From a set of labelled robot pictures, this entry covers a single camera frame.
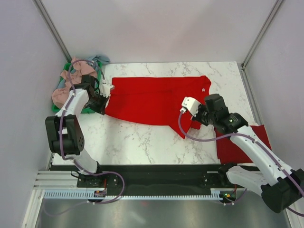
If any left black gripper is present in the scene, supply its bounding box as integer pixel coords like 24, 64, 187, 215
87, 92, 109, 115

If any bright red t shirt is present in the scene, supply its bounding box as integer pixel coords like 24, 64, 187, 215
105, 76, 211, 138

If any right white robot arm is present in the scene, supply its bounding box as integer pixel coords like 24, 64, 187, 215
182, 94, 304, 213

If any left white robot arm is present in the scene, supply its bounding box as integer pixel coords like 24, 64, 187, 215
45, 75, 114, 187

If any pink t shirt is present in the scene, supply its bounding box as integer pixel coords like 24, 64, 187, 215
52, 60, 101, 109

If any folded dark red t shirt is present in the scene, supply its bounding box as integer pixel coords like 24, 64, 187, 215
216, 125, 271, 164

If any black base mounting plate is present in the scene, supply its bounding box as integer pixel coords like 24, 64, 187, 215
77, 164, 235, 195

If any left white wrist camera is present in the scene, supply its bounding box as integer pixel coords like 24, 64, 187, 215
99, 83, 114, 97

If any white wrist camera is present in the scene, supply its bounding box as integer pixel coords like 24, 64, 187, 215
99, 83, 114, 97
180, 97, 201, 117

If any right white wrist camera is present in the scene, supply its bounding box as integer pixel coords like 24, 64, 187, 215
180, 97, 201, 117

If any aluminium frame rail front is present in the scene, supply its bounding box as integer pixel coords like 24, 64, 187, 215
33, 170, 293, 190

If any white slotted cable duct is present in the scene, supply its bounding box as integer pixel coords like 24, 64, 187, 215
43, 190, 222, 200

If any left aluminium corner post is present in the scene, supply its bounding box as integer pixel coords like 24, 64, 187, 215
33, 0, 72, 62

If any aluminium corner post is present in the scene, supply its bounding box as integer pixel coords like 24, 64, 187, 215
240, 0, 285, 71
33, 0, 72, 62

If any right aluminium corner post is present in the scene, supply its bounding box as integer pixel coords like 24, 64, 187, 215
240, 0, 285, 71

